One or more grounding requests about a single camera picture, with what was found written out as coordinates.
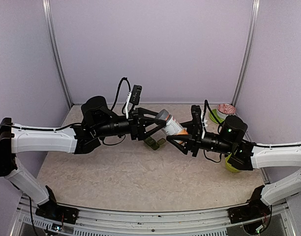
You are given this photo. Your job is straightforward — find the front aluminium rail base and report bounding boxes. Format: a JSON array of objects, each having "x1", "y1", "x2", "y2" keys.
[{"x1": 7, "y1": 195, "x2": 299, "y2": 236}]

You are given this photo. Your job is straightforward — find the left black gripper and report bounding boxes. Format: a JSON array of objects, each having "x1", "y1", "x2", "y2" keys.
[{"x1": 94, "y1": 107, "x2": 167, "y2": 141}]

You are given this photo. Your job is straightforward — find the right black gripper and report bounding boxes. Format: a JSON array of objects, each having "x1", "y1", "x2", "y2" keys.
[{"x1": 167, "y1": 120, "x2": 234, "y2": 157}]

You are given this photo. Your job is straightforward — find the green saucer plate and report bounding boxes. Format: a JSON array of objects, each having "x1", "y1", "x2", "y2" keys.
[{"x1": 209, "y1": 109, "x2": 224, "y2": 124}]

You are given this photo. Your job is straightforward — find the aluminium frame post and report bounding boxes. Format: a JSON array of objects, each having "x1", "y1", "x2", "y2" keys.
[
  {"x1": 231, "y1": 0, "x2": 260, "y2": 107},
  {"x1": 42, "y1": 0, "x2": 74, "y2": 109}
]

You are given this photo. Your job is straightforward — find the green weekly pill organizer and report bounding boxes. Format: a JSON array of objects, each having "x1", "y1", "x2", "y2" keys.
[{"x1": 144, "y1": 137, "x2": 166, "y2": 150}]

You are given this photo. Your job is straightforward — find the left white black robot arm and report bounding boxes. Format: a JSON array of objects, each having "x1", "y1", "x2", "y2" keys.
[{"x1": 0, "y1": 96, "x2": 166, "y2": 219}]

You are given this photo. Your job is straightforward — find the orange grey-capped supplement bottle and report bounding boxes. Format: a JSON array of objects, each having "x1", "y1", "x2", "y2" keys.
[{"x1": 155, "y1": 109, "x2": 188, "y2": 136}]

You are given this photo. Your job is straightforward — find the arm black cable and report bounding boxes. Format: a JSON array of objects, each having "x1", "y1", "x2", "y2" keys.
[
  {"x1": 204, "y1": 99, "x2": 225, "y2": 122},
  {"x1": 110, "y1": 77, "x2": 132, "y2": 111}
]

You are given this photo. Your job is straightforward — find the left aluminium frame post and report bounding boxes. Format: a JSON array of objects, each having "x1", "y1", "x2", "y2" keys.
[{"x1": 42, "y1": 0, "x2": 74, "y2": 109}]

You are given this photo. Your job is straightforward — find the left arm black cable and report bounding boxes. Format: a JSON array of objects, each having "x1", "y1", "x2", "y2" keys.
[{"x1": 110, "y1": 77, "x2": 132, "y2": 111}]

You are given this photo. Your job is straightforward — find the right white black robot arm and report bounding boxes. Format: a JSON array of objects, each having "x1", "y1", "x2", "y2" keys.
[{"x1": 166, "y1": 116, "x2": 301, "y2": 218}]

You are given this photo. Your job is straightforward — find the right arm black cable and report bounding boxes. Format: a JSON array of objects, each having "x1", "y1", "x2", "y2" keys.
[{"x1": 204, "y1": 99, "x2": 225, "y2": 122}]

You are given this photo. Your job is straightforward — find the lime green bowl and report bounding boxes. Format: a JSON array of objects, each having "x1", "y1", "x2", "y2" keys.
[{"x1": 225, "y1": 156, "x2": 241, "y2": 174}]

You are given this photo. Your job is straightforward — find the right aluminium frame post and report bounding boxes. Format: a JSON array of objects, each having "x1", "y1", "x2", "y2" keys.
[{"x1": 231, "y1": 0, "x2": 260, "y2": 107}]

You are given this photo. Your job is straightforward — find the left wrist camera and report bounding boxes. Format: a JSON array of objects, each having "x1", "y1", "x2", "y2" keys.
[{"x1": 129, "y1": 85, "x2": 142, "y2": 105}]

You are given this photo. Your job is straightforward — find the red patterned white bowl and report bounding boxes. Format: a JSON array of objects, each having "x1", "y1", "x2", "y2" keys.
[{"x1": 216, "y1": 103, "x2": 236, "y2": 119}]

